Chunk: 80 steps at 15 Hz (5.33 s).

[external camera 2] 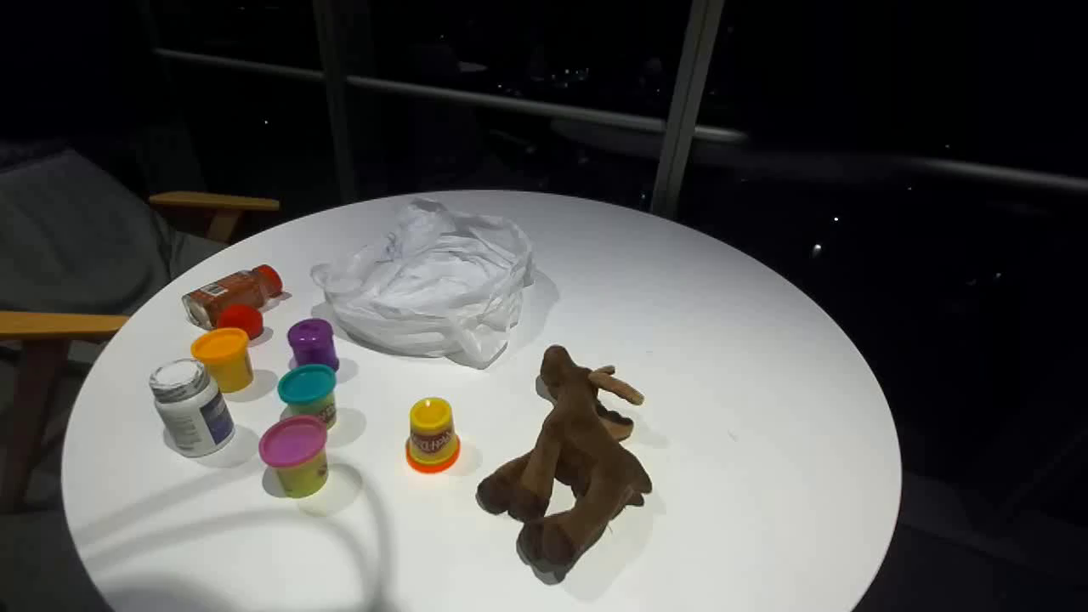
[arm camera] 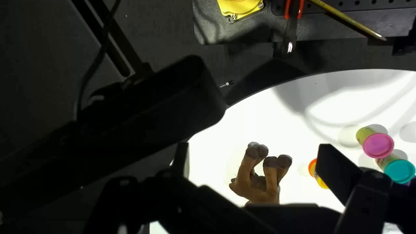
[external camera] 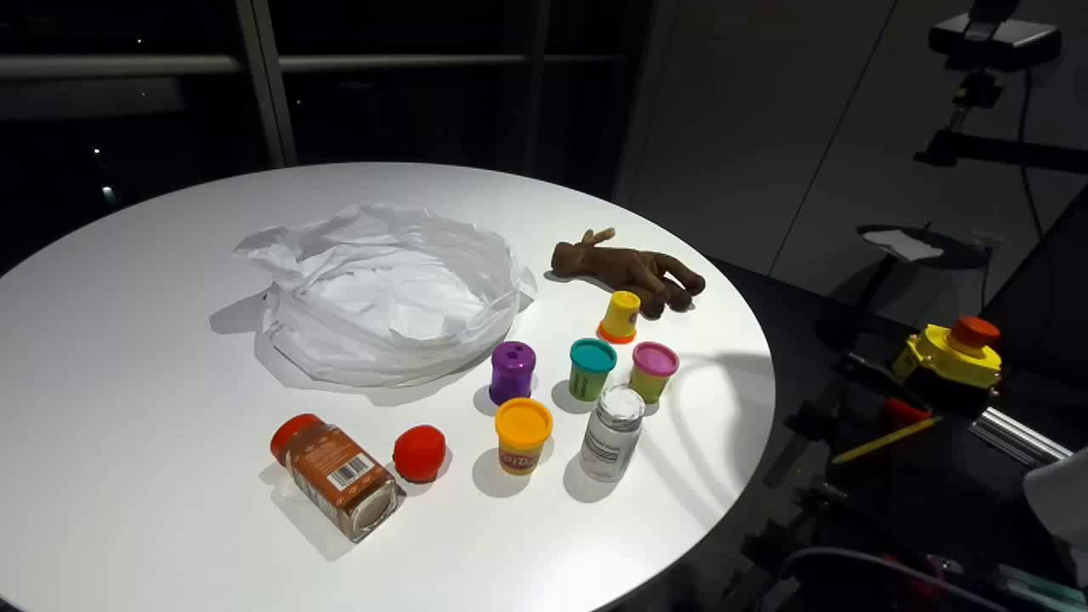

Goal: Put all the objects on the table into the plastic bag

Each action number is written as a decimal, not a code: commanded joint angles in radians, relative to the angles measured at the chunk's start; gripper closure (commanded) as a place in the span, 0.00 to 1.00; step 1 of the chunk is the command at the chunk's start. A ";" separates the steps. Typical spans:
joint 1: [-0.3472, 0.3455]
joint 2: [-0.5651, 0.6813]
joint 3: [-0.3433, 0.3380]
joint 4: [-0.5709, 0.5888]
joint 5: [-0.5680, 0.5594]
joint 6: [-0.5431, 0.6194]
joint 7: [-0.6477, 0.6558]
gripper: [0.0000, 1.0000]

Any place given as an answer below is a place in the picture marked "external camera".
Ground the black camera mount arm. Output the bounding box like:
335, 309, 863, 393
911, 65, 1088, 175

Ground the yellow pencil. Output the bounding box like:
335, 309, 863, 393
827, 412, 944, 470

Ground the aluminium profile rail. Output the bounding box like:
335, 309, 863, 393
971, 404, 1074, 464

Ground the orange lid dough tub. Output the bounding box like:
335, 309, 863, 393
494, 393, 558, 478

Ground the orange cap spice bottle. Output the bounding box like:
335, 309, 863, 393
265, 412, 410, 547

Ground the teal lid dough tub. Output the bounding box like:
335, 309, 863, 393
563, 337, 623, 404

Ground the grey window post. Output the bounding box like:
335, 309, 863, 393
231, 0, 301, 171

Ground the grey horizontal window rail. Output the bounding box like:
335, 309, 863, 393
0, 51, 536, 85

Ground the grey external camera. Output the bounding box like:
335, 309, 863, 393
926, 5, 1066, 76

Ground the white plastic bag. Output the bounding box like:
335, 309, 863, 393
238, 199, 541, 393

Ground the yellow emergency stop button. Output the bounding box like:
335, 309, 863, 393
886, 314, 1005, 393

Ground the white rounded object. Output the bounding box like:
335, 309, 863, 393
1020, 445, 1088, 561

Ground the grey floor cable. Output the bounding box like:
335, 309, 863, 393
779, 542, 1012, 612

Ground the grey flat stand plate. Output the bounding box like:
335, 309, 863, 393
854, 221, 991, 275

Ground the white lid glass jar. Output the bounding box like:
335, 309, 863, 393
578, 383, 649, 486

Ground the purple dough tub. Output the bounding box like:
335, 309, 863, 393
487, 337, 541, 406

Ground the brown plush moose toy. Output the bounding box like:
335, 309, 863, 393
544, 225, 711, 324

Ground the red handled tool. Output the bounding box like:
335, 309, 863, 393
880, 393, 939, 428

